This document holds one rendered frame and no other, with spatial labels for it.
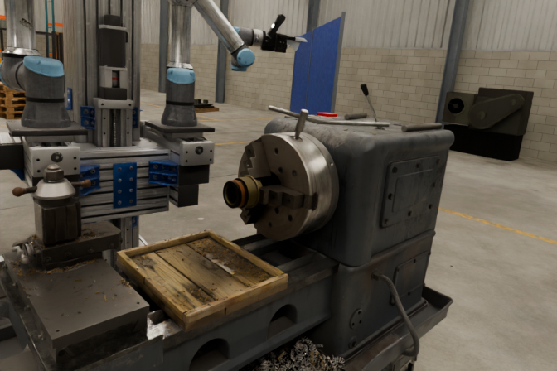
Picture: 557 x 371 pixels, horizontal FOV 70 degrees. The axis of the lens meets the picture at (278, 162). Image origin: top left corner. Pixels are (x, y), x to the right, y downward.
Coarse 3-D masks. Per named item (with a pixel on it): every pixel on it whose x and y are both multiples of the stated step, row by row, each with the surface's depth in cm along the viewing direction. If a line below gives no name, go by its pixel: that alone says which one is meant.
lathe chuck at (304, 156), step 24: (264, 144) 117; (288, 144) 109; (312, 144) 114; (240, 168) 126; (288, 168) 110; (312, 168) 107; (312, 192) 106; (264, 216) 120; (288, 216) 112; (312, 216) 109
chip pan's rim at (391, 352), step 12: (432, 300) 163; (444, 300) 160; (444, 312) 155; (420, 324) 139; (432, 324) 149; (384, 336) 139; (408, 336) 132; (420, 336) 144; (396, 348) 130; (348, 360) 125; (372, 360) 119; (384, 360) 126
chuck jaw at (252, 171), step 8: (256, 144) 116; (248, 152) 116; (256, 152) 115; (264, 152) 117; (248, 160) 113; (256, 160) 114; (264, 160) 116; (248, 168) 111; (256, 168) 113; (264, 168) 115; (256, 176) 112; (264, 176) 114
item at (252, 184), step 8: (248, 176) 110; (232, 184) 106; (240, 184) 106; (248, 184) 107; (256, 184) 108; (224, 192) 109; (232, 192) 111; (240, 192) 104; (248, 192) 106; (256, 192) 107; (232, 200) 110; (240, 200) 105; (248, 200) 106; (256, 200) 108; (232, 208) 107; (240, 208) 109
